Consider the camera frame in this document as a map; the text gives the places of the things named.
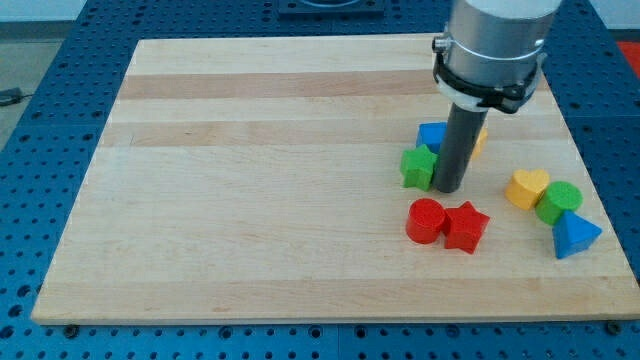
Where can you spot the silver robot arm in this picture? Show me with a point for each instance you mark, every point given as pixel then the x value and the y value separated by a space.
pixel 490 54

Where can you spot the green star block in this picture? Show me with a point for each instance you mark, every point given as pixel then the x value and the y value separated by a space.
pixel 417 167

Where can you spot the red star block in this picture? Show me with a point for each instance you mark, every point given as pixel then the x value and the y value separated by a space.
pixel 464 227

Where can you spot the blue triangle block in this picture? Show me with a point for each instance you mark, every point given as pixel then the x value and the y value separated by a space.
pixel 573 234

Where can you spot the wooden board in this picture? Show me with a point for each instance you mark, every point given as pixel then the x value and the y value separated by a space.
pixel 257 180

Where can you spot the red cylinder block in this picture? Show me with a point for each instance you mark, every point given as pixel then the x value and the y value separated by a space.
pixel 426 218

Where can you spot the blue cube block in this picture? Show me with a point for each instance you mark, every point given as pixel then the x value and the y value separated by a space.
pixel 431 135

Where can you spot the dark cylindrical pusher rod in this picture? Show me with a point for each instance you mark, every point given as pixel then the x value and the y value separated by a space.
pixel 462 132

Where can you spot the yellow block behind rod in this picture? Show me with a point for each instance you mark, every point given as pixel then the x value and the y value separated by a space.
pixel 480 143

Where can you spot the dark mounting plate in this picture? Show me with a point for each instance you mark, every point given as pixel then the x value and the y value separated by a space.
pixel 295 8

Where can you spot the yellow heart block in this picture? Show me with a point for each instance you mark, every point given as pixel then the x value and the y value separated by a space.
pixel 526 187

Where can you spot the green cylinder block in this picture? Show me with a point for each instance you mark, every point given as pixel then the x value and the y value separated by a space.
pixel 559 196

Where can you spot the black device on floor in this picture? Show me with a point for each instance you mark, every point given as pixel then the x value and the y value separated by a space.
pixel 10 96

